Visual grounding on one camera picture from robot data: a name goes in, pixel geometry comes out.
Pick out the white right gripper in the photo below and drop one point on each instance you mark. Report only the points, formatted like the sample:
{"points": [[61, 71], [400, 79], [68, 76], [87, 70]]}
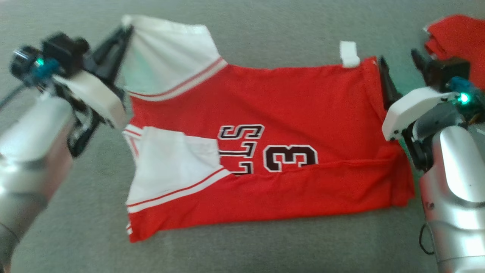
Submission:
{"points": [[405, 110]]}

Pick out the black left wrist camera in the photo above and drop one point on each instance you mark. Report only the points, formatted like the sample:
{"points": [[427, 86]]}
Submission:
{"points": [[60, 51]]}

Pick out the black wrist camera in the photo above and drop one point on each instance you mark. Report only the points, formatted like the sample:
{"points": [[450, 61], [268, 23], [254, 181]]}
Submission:
{"points": [[60, 51], [449, 72]]}

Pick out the grey fabric sofa seat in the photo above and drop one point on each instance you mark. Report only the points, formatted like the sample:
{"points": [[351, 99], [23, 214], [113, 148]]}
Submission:
{"points": [[265, 250]]}

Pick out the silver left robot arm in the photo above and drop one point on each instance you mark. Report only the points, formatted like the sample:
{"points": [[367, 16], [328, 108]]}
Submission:
{"points": [[26, 159]]}

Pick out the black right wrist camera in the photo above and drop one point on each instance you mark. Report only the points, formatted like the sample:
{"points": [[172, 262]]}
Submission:
{"points": [[449, 72]]}

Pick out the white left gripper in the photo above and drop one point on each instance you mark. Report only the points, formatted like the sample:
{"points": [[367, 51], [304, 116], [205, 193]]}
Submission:
{"points": [[98, 98]]}

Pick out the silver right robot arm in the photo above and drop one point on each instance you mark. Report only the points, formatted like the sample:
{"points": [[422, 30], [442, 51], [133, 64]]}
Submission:
{"points": [[454, 182]]}

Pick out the red shorts with white stripes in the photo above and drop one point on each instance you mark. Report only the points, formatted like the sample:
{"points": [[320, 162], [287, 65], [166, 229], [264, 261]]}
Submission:
{"points": [[458, 38]]}

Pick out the red and white basketball jersey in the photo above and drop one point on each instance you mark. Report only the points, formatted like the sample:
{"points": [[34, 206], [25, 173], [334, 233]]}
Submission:
{"points": [[303, 113]]}

